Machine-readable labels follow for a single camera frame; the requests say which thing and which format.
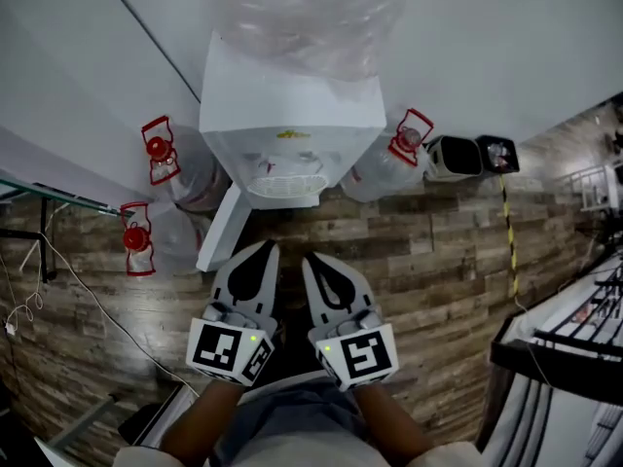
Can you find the clear water jug red cap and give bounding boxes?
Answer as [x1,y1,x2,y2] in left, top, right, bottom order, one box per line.
[140,114,230,213]
[340,108,435,203]
[119,200,215,277]

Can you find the white water dispenser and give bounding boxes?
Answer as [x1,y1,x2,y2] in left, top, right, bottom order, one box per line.
[198,29,386,211]

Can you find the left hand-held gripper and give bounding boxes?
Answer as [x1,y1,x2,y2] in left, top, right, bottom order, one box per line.
[186,239,281,387]

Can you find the black frame white table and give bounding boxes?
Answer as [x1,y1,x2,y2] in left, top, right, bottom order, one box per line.
[479,250,623,467]

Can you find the white trash bin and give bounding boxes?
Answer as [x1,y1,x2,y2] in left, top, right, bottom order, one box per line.
[423,134,484,183]

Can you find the person's left forearm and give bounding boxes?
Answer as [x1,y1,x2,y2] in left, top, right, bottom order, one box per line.
[160,379,244,467]

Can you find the white dispenser door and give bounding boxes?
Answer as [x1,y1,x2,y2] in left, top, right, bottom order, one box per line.
[195,182,254,274]

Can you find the person's light shirt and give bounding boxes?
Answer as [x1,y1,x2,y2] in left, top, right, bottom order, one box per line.
[112,423,484,467]

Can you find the black trash bin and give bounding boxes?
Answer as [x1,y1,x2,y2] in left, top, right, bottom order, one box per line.
[474,133,521,177]

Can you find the white slotted drip tray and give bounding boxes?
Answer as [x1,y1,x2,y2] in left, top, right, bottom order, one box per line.
[246,173,328,198]

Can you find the frosted glass partition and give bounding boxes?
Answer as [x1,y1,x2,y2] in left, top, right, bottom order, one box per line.
[0,170,137,218]

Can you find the white mesh panel rack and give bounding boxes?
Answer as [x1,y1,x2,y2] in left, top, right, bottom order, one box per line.
[33,384,196,467]

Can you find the large clear water bottle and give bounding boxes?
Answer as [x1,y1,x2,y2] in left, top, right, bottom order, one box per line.
[194,0,424,91]

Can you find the thin white charger cable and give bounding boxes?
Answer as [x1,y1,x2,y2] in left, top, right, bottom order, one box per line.
[4,201,55,330]

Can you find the white metal rack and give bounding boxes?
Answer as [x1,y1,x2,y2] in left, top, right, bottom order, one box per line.
[578,161,623,213]

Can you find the long white floor cable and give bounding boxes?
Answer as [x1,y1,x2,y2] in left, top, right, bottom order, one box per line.
[38,231,201,398]

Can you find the black wall cable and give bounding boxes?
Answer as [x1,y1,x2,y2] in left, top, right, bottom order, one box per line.
[98,0,202,105]

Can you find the black metal frame table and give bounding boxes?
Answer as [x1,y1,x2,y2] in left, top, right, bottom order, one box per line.
[0,195,57,284]

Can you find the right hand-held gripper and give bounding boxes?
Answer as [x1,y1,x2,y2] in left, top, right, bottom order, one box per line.
[301,253,400,392]

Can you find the yellow black hazard tape strip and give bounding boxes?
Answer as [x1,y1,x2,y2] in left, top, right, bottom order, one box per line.
[498,175,522,304]

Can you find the person's right forearm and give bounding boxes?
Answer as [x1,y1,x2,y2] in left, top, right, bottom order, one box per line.
[350,382,434,467]

